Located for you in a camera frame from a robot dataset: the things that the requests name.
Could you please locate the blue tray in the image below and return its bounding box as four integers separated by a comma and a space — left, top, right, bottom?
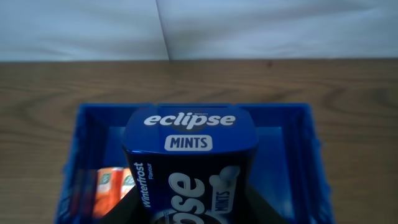
54, 102, 336, 224

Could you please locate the orange candy box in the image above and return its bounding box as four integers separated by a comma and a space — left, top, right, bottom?
119, 167, 136, 200
92, 167, 124, 219

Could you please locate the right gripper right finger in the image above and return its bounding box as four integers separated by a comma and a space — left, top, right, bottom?
243, 183, 289, 224

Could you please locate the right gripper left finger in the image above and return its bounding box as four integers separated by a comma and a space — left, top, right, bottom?
96, 185, 155, 224

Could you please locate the blue candy pack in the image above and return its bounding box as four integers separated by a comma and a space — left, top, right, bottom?
121, 104, 259, 224

